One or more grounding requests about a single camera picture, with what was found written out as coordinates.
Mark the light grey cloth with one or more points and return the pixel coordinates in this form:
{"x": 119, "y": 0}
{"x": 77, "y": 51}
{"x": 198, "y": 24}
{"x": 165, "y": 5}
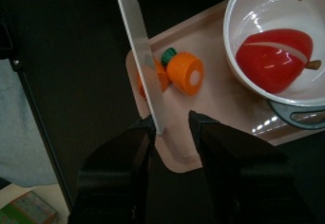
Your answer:
{"x": 21, "y": 123}

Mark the red toy apple brown stem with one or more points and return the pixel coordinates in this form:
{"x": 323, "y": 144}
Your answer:
{"x": 271, "y": 66}

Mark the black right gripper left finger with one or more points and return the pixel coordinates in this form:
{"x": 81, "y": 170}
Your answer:
{"x": 114, "y": 174}

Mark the green printed cardboard box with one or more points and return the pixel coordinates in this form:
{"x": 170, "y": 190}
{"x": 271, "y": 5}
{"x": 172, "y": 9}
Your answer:
{"x": 26, "y": 210}

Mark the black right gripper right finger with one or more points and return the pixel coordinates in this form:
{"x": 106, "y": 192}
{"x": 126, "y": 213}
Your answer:
{"x": 245, "y": 177}

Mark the pink plastic tray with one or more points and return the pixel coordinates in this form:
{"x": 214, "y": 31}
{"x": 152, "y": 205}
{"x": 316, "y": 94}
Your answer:
{"x": 212, "y": 110}

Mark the orange toy carrot piece green top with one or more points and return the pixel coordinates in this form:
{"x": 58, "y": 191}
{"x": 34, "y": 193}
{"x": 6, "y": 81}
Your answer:
{"x": 182, "y": 71}

